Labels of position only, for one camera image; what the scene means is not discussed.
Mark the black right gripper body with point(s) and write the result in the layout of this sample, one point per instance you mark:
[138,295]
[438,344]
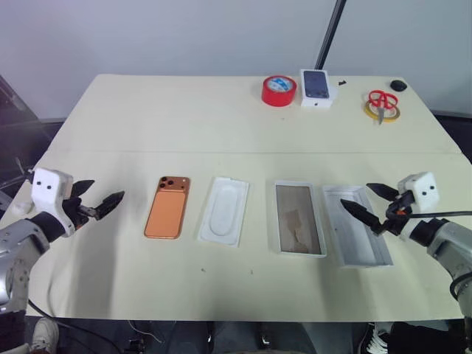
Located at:
[395,217]

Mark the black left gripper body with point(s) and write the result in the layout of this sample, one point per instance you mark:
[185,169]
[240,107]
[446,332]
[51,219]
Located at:
[75,212]

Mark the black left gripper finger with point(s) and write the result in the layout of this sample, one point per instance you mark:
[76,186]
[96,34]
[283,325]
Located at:
[83,188]
[110,204]

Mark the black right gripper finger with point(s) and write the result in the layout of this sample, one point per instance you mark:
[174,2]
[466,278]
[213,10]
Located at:
[359,212]
[384,191]

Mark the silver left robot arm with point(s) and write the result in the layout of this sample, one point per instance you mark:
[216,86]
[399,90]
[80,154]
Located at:
[18,239]

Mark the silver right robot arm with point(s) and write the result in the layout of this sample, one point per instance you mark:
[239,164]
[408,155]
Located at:
[448,239]

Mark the white phone box lid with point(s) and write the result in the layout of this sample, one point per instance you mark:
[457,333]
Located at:
[355,236]

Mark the white tray with beige contents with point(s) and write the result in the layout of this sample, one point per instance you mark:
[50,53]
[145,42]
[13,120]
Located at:
[298,219]

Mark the white box with phone print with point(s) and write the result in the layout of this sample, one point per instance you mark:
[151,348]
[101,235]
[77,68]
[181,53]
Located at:
[317,88]

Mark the orange smartphone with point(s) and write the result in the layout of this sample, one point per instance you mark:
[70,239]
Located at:
[166,214]

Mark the yellow tape roll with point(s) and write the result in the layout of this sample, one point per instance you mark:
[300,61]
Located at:
[394,112]

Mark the black round object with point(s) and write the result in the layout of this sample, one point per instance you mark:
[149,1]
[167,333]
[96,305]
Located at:
[398,85]

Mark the white moulded tray insert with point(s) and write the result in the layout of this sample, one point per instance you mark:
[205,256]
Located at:
[223,212]

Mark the small black clip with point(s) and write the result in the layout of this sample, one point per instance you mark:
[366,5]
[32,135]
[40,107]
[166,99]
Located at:
[342,82]

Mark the black and white sneaker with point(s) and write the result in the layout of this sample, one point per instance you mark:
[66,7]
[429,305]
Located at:
[376,339]

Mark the red tape roll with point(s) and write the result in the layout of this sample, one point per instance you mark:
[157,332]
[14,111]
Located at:
[278,94]

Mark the black slanted pole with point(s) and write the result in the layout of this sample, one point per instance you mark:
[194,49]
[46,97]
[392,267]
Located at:
[330,35]

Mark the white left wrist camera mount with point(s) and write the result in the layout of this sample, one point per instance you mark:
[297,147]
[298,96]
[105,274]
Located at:
[46,188]

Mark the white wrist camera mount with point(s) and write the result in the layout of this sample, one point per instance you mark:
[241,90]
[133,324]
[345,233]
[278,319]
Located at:
[46,188]
[422,190]

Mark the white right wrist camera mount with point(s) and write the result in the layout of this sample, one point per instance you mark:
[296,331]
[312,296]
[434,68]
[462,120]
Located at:
[422,190]

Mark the dark metal frame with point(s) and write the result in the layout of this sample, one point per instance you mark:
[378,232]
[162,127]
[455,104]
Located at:
[18,129]

